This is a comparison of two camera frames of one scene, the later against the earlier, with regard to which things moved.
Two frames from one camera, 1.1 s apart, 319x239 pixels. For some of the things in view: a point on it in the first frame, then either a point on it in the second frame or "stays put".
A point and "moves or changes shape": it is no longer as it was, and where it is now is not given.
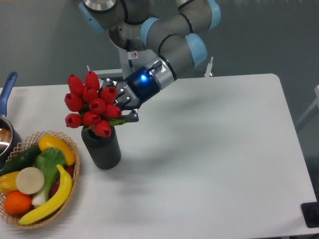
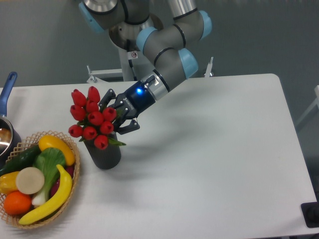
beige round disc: (30, 180) stays put
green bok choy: (50, 161) stays put
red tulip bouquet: (93, 105) moves or changes shape
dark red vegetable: (70, 170) stays put
